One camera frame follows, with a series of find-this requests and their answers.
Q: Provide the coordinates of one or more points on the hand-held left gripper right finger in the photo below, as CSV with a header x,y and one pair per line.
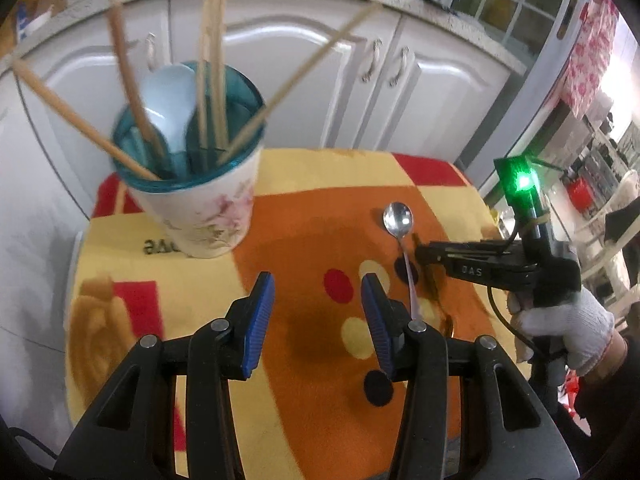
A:
x,y
375,325

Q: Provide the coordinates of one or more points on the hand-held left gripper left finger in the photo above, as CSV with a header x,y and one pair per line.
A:
x,y
260,325

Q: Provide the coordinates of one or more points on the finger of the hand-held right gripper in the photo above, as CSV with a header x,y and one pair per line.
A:
x,y
445,249
437,264

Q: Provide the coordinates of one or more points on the dark brown chopstick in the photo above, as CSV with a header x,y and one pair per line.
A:
x,y
440,305

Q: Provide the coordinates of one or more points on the metal spoon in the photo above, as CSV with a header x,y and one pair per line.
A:
x,y
398,220

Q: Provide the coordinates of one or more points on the floral cup with teal inside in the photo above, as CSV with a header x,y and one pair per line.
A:
x,y
210,220

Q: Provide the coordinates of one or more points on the white plastic spoon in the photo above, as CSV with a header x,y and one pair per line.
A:
x,y
170,105

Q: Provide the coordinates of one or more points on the person's right forearm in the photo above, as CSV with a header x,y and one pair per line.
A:
x,y
605,400

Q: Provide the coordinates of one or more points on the person's right hand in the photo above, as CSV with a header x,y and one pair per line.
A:
x,y
580,325

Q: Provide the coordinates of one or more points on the red container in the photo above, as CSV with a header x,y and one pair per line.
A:
x,y
580,192

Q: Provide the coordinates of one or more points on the yellow orange red patterned mat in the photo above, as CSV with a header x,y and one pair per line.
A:
x,y
300,240

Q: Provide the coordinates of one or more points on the pink floral curtain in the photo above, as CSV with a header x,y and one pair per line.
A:
x,y
587,55

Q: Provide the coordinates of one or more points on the glass paned window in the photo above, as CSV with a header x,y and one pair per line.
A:
x,y
505,0

